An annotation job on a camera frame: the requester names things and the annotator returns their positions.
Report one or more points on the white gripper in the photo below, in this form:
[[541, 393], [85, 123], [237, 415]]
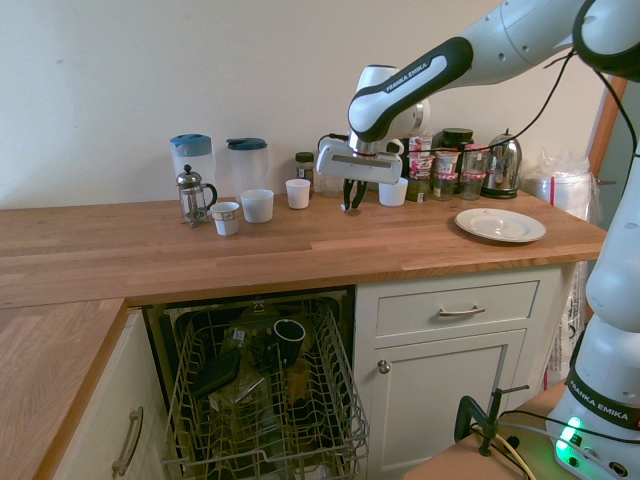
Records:
[[360, 172]]

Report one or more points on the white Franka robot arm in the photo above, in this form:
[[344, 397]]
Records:
[[500, 35]]

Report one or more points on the built-in dishwasher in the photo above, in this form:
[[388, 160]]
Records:
[[157, 330]]

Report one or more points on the clear glass jar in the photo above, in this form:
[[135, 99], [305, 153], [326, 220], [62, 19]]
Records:
[[331, 186]]

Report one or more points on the spice jar dark lid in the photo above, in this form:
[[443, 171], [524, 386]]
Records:
[[305, 167]]

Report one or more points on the tall white cup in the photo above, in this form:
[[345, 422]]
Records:
[[298, 194]]

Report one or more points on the green filled glass jar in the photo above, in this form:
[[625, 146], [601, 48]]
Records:
[[419, 190]]

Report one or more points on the pink white yogurt pot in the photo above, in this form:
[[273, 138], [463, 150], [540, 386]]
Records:
[[446, 164], [421, 165]]

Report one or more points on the empty glass jar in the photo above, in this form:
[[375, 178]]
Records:
[[443, 190]]

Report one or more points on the wide white cup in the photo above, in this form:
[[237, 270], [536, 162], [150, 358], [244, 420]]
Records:
[[257, 206]]

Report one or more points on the clear pitcher blue lid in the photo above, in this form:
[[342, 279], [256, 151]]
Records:
[[248, 162], [192, 160]]

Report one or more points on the large jar black lid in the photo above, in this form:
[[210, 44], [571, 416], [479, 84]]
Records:
[[456, 137]]

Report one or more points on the white cabinet drawer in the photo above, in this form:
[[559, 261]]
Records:
[[415, 310]]

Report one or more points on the small patterned white cup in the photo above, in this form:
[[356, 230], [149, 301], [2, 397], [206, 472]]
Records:
[[225, 220]]

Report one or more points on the white ceramic plate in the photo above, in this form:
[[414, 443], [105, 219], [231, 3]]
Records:
[[500, 226]]

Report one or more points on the stainless steel kettle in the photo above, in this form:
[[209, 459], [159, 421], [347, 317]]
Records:
[[504, 165]]

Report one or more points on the black mug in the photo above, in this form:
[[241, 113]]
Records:
[[289, 340]]

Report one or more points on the glass French press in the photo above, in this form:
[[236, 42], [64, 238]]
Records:
[[192, 197]]

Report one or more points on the round metal door knob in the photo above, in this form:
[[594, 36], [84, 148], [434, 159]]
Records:
[[384, 367]]

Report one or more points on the labelled glass jar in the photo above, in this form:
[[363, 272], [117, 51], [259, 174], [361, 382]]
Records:
[[239, 336]]

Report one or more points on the plastic bag of cups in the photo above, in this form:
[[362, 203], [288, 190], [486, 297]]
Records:
[[565, 185]]

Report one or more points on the white cabinet door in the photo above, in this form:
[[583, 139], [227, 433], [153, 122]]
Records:
[[440, 400]]

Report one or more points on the black plastic container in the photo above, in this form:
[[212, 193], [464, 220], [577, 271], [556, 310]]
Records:
[[217, 372]]

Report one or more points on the black metal clamp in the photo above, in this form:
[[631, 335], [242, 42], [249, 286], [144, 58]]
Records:
[[467, 410]]

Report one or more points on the clear plastic bag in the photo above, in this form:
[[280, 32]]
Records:
[[567, 330]]

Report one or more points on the white corner cabinet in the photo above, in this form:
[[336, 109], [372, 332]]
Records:
[[95, 425]]

